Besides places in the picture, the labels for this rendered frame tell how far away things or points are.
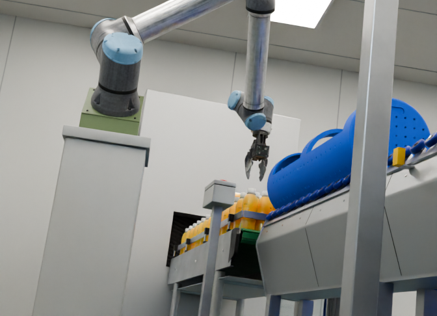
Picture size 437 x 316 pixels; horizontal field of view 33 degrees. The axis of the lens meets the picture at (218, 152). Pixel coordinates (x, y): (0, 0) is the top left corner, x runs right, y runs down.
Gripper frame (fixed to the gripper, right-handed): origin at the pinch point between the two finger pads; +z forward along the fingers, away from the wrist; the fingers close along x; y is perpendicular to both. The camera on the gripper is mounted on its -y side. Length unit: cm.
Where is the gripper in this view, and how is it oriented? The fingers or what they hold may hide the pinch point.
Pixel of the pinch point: (253, 177)
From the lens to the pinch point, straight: 325.1
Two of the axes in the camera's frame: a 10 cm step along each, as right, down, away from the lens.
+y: 2.3, -2.2, -9.5
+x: 9.6, 1.8, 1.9
